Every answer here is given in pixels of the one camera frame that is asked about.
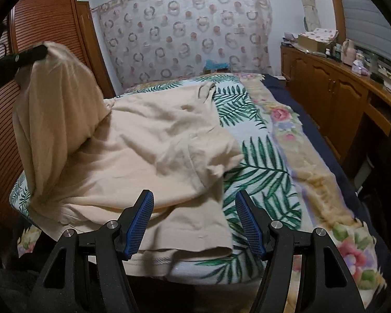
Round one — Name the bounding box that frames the purple tissue pack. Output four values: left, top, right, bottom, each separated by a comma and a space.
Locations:
352, 60, 369, 75

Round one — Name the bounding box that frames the cardboard box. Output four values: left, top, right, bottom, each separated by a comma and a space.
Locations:
297, 33, 326, 53

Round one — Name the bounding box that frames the floral yellow blanket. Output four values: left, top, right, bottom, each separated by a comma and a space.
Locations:
264, 73, 391, 300

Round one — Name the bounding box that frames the beige printed t-shirt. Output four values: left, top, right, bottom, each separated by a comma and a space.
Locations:
12, 41, 245, 276

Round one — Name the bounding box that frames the circle patterned lace curtain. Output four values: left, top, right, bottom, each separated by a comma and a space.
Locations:
91, 0, 274, 93

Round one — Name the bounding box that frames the wooden cabinet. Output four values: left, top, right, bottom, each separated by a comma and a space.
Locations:
280, 44, 391, 183

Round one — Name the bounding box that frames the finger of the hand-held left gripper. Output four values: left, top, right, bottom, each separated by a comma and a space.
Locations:
0, 45, 49, 70

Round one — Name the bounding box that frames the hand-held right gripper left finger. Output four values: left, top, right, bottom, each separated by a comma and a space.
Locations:
26, 189, 155, 313

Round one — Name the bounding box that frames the window blind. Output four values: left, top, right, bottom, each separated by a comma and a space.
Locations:
334, 0, 391, 62

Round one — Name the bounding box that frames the blue fabric item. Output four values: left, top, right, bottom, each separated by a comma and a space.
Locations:
204, 59, 230, 72

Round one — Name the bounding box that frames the floral cloth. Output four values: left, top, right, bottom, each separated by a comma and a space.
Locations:
304, 28, 339, 44

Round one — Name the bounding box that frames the wooden louvred wardrobe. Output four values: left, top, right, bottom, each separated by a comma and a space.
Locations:
0, 0, 116, 229

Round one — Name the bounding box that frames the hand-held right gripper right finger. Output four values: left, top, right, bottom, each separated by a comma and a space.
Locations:
235, 189, 367, 313

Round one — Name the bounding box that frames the leaf and flower printed blanket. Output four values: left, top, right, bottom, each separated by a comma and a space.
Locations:
9, 73, 388, 304

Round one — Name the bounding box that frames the beige hanging cloth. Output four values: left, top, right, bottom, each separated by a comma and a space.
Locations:
293, 0, 316, 31

